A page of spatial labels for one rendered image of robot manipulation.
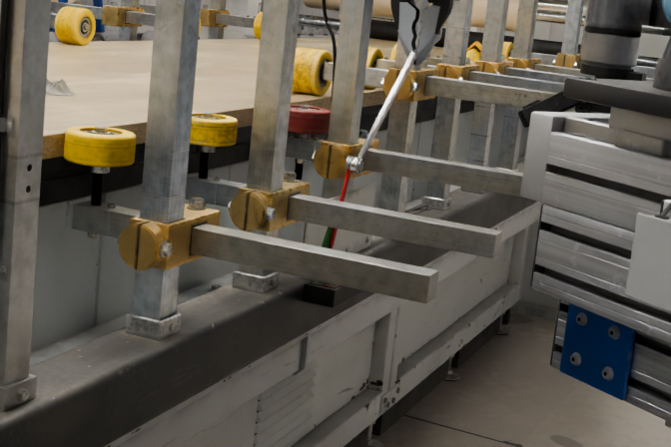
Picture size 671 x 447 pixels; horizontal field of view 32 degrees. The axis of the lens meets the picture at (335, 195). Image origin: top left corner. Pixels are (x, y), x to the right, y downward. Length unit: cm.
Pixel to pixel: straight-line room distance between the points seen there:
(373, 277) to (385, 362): 156
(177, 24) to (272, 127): 28
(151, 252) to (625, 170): 49
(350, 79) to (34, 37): 75
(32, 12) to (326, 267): 42
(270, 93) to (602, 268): 52
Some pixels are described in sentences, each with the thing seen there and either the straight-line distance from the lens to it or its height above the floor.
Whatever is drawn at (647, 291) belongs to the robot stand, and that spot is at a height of 89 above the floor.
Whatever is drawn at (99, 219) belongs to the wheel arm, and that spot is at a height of 81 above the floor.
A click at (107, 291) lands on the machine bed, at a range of 162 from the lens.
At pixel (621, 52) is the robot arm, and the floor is 105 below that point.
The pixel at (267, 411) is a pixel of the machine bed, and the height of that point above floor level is 29.
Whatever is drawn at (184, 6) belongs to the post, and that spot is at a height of 106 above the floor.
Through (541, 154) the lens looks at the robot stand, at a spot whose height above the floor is 95.
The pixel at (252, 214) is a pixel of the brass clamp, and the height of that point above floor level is 81.
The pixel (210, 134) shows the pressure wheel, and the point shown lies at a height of 89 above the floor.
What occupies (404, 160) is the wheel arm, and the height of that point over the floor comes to 86.
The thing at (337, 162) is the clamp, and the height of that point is 85.
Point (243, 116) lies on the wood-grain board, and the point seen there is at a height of 89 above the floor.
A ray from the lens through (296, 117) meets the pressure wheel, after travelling 177.
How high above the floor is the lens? 111
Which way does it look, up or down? 11 degrees down
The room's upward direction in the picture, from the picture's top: 6 degrees clockwise
